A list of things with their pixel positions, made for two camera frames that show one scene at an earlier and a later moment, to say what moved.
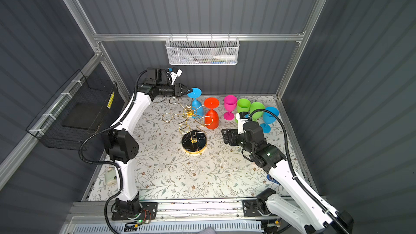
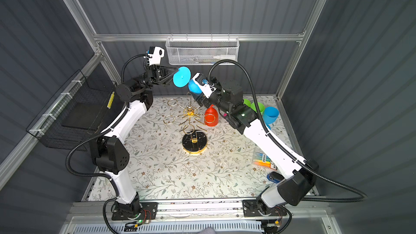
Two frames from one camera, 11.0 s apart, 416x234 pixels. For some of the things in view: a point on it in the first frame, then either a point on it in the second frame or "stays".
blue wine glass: [269, 118] stays
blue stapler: [268, 176] stays
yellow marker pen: [110, 100] stays
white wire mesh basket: [200, 51] stays
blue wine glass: [197, 110] → [182, 77]
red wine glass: [212, 118] stays
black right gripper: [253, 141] → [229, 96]
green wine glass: [257, 115] stays
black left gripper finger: [184, 90] → [166, 74]
